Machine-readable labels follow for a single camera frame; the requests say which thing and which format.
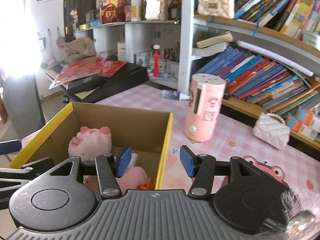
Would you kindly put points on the white corner shelf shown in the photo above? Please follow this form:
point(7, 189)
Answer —
point(140, 35)

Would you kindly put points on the white box with red label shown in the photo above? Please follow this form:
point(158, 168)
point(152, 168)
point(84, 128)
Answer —
point(121, 51)

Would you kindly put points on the yellow cardboard box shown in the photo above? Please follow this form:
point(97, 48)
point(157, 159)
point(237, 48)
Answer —
point(140, 130)

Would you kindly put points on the orange plastic toy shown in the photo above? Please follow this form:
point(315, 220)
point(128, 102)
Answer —
point(147, 183)

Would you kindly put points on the orange and white carton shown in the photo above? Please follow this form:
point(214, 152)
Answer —
point(308, 116)
point(300, 128)

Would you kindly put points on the white bottle with blue label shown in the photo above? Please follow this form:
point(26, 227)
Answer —
point(175, 95)

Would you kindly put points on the brown crumpled cloth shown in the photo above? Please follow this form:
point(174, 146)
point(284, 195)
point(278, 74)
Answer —
point(80, 50)

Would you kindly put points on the white rolled tube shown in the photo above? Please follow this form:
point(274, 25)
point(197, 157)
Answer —
point(275, 57)

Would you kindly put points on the white quilted purse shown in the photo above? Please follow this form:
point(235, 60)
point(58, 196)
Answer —
point(271, 132)

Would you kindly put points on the black electronic keyboard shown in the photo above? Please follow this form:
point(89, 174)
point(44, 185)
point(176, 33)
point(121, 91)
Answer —
point(125, 76)

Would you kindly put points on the keyboard stand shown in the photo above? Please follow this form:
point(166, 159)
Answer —
point(66, 97)

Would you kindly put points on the white and wood bookshelf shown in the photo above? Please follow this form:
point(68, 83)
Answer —
point(186, 55)

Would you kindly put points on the grey chair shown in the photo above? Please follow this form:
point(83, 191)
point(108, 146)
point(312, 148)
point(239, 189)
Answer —
point(22, 105)

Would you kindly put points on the pen holder with pens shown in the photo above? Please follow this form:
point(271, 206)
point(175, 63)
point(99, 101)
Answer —
point(167, 60)

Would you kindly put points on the thick cream paged book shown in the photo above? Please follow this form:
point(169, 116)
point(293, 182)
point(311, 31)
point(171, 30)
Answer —
point(207, 51)
point(215, 41)

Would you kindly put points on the black flat box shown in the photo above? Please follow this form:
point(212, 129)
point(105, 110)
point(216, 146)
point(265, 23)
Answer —
point(85, 83)

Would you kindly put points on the pink cartoon humidifier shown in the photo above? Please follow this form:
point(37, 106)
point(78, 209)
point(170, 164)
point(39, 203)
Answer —
point(202, 110)

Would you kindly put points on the dark door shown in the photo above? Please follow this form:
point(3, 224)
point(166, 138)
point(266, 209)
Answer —
point(80, 5)

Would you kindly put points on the white fabric bag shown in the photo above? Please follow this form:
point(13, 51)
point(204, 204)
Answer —
point(153, 2)

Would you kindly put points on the row of blue children's books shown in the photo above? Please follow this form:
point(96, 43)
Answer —
point(262, 80)

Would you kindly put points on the white bottle with yellow label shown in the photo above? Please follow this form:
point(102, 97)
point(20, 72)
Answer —
point(136, 11)

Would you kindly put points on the pink checkered printed tablecloth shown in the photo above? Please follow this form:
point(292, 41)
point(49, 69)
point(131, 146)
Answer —
point(237, 150)

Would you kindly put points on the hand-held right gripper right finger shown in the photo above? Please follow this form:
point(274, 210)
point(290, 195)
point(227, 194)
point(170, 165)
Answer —
point(186, 160)

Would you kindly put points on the red packet in plastic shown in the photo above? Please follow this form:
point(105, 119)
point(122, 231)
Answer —
point(82, 67)

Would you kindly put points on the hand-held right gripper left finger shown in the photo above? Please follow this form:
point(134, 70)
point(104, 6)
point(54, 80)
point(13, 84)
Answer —
point(123, 160)

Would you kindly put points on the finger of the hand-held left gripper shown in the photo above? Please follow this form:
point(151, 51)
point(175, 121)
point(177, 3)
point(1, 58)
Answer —
point(27, 170)
point(10, 147)

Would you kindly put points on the red tassel ornament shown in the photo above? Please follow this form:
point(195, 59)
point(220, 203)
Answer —
point(156, 62)

